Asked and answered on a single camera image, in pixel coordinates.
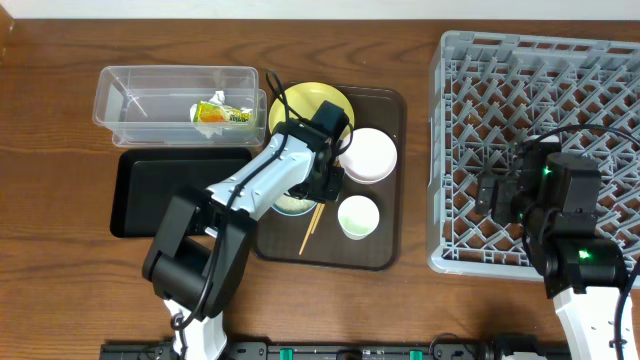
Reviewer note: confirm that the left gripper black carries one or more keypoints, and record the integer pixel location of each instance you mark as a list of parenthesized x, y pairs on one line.
[(329, 182)]

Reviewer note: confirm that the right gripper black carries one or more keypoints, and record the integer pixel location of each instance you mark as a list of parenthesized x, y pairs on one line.
[(507, 189)]

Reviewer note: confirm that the white pink bowl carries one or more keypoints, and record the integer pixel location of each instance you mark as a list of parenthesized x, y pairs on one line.
[(371, 156)]

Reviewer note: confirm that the light blue bowl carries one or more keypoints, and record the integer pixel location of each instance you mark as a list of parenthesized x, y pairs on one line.
[(292, 205)]

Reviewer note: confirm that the white cup green inside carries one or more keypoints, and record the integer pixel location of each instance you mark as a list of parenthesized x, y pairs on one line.
[(358, 217)]

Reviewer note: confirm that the white tissue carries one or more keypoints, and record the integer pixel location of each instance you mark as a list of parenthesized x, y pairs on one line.
[(210, 129)]

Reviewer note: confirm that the green orange snack wrapper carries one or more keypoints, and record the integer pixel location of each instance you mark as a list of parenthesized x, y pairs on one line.
[(207, 112)]

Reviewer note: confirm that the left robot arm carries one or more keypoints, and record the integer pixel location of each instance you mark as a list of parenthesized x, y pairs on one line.
[(199, 253)]

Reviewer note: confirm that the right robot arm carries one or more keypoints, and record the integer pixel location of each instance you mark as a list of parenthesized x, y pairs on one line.
[(586, 278)]

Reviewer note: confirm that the grey dishwasher rack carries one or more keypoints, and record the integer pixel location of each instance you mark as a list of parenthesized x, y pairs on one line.
[(489, 92)]

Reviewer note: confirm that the clear plastic waste bin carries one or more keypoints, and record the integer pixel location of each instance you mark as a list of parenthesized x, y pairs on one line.
[(149, 106)]

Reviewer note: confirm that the black rectangular waste tray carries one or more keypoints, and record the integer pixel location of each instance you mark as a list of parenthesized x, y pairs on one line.
[(147, 179)]

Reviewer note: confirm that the yellow plate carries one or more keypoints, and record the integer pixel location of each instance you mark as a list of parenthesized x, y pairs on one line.
[(305, 99)]

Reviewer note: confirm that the wooden chopstick right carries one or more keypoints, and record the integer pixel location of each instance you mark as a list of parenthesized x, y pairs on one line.
[(316, 217)]

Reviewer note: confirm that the wooden chopstick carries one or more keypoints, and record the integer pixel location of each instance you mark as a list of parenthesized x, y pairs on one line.
[(307, 235), (316, 217)]

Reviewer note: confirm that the wooden chopstick left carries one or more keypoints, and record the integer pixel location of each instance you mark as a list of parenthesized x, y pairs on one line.
[(307, 235)]

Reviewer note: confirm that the dark brown serving tray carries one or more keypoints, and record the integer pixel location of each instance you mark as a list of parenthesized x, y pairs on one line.
[(281, 238)]

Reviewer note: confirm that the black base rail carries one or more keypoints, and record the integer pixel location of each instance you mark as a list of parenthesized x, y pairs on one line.
[(496, 350)]

